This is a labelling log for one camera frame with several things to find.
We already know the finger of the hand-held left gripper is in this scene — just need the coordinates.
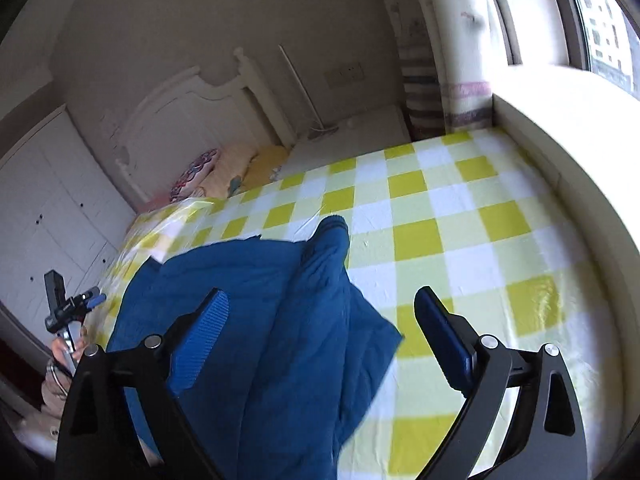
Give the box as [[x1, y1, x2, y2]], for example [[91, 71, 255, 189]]
[[67, 287, 107, 315]]

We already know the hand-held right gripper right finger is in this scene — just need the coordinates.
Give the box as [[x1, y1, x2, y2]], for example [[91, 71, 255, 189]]
[[414, 286, 588, 480]]

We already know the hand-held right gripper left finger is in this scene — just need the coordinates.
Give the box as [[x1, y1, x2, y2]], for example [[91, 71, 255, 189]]
[[55, 287, 231, 480]]

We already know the blue quilted jacket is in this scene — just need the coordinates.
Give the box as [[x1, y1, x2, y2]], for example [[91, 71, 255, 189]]
[[106, 214, 405, 480]]

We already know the person's left forearm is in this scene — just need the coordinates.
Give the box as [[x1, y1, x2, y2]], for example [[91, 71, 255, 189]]
[[12, 379, 71, 458]]

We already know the person's left hand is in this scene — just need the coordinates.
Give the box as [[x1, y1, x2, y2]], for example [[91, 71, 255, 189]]
[[46, 327, 90, 401]]

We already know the white wardrobe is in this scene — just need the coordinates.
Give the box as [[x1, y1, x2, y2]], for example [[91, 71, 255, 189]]
[[0, 105, 137, 321]]

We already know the purple patterned pillow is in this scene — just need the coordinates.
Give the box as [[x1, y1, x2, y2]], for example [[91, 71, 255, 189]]
[[169, 148, 221, 201]]

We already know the pale pink pillow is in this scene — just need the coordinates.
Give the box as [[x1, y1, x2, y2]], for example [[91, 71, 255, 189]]
[[200, 142, 259, 198]]

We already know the yellow pillow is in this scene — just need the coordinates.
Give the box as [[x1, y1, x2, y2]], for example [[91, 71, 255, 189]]
[[245, 146, 289, 186]]

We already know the white bed headboard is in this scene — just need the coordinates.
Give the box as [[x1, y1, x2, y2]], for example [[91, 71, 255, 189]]
[[112, 47, 281, 201]]

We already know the white nightstand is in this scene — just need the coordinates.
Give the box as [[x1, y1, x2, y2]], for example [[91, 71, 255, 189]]
[[277, 105, 413, 179]]

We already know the white window sill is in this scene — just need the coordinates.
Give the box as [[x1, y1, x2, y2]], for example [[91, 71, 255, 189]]
[[492, 65, 640, 461]]

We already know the printed curtain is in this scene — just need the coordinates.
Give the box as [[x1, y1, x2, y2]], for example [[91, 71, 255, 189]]
[[400, 0, 516, 137]]

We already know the window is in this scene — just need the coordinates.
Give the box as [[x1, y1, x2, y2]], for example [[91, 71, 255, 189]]
[[545, 0, 640, 96]]

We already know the wall socket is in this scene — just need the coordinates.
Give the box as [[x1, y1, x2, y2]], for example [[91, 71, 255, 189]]
[[325, 62, 364, 84]]

